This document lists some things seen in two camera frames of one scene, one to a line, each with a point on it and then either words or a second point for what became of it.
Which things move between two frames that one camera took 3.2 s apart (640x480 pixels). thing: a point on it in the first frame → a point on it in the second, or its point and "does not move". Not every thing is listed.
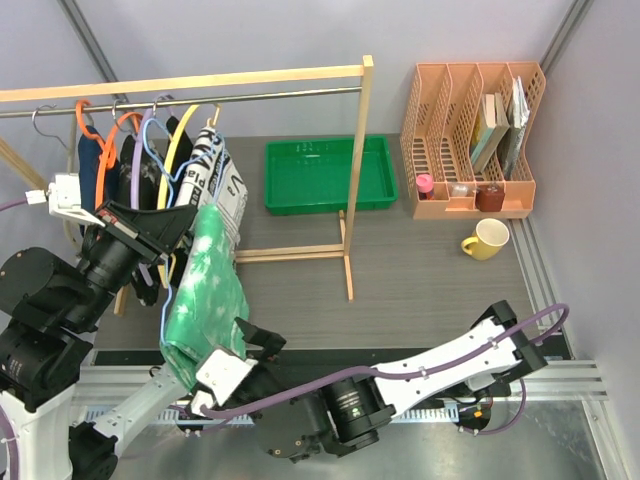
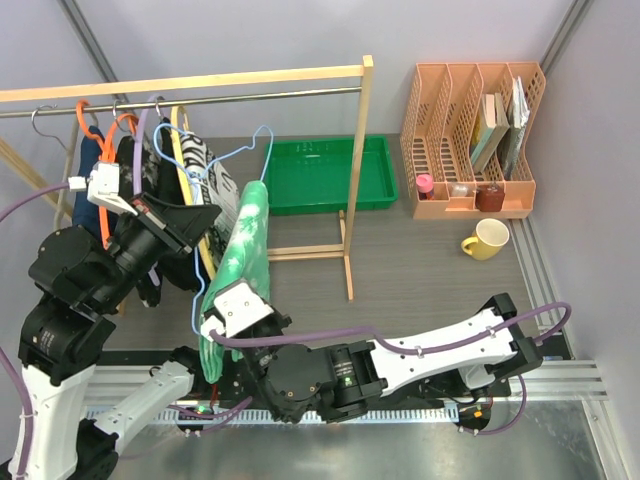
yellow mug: x=488 y=238 does not move
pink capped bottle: x=425 y=184 does not move
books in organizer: x=494 y=125 does not move
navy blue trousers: x=89 y=150 does not move
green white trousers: x=211 y=299 → x=245 y=260
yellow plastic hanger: x=188 y=110 → x=184 y=179
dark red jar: x=490 y=198 does not move
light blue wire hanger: x=170 y=260 → x=215 y=156
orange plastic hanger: x=108 y=157 does not move
